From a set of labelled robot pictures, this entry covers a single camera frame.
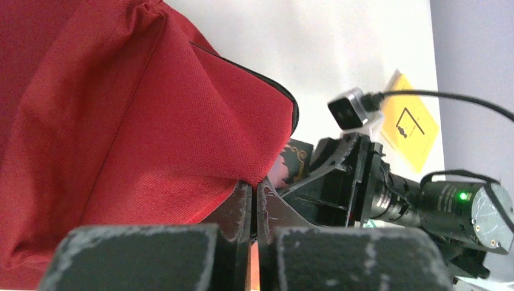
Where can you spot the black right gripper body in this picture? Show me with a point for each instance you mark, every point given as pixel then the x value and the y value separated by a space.
pixel 338 173

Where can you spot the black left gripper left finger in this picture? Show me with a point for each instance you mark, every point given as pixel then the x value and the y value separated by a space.
pixel 211 255

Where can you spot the blue Jane Eyre book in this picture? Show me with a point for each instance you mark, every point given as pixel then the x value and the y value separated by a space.
pixel 292 164

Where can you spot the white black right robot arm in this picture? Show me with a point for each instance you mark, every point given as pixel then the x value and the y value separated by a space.
pixel 466 219

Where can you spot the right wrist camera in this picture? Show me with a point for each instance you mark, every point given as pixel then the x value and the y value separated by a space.
pixel 355 110

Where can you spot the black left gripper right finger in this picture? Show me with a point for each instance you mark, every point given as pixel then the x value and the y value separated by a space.
pixel 296 255

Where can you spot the red student backpack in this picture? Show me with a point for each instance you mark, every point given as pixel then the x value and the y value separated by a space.
pixel 121 112

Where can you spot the yellow notebook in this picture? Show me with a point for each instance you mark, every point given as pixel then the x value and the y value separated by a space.
pixel 410 129

